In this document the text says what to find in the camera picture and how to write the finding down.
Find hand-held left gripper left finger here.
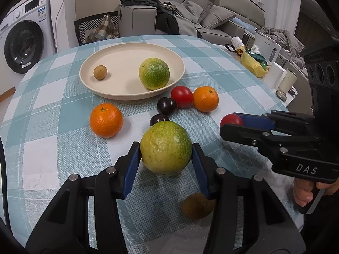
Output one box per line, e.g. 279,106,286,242
25,141,142,254

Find yellow bag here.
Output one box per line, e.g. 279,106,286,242
240,50,269,78

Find brown fuzzy fruit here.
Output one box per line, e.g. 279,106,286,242
182,193,216,221

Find grey sofa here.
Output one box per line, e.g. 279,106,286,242
118,0,265,43

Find tan longan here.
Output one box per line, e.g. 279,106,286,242
93,65,108,80

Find white wall cable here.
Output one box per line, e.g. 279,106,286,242
54,0,66,55

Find dark plum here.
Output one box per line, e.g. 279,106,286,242
157,97,178,117
150,113,170,127

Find plaid cloth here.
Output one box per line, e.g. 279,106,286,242
85,14,119,44

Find red tomato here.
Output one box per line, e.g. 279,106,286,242
171,86,194,108
220,113,244,128

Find person's right hand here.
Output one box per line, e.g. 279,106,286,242
293,177,339,207

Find dark jacket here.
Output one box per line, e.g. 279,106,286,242
120,0,186,36

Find grey clothing pile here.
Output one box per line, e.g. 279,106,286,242
261,26,305,59

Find teal checked tablecloth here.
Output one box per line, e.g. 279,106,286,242
0,34,305,254

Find green orange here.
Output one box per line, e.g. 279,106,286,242
140,121,193,177
138,58,170,90

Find grey blanket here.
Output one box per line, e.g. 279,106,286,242
172,3,203,36

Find cream plate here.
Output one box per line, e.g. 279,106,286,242
79,42,185,101

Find black chair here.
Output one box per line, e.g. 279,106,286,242
74,12,119,45

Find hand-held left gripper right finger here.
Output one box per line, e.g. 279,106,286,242
192,142,306,254

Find white bottle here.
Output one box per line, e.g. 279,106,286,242
231,36,245,49

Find person's right forearm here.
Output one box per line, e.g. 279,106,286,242
302,194,339,254

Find white jar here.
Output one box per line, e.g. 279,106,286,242
278,69,298,94

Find white appliance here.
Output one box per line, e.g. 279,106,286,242
254,32,281,64

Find orange tangerine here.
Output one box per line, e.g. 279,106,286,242
193,86,219,113
90,103,124,138

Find white paper roll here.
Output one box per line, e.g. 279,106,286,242
263,62,286,89

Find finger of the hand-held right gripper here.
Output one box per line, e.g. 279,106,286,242
219,123,322,155
233,111,315,131

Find white washing machine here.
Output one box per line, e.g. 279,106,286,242
0,0,56,75

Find grey pillow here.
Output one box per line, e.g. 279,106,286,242
201,5,238,29
183,0,216,23

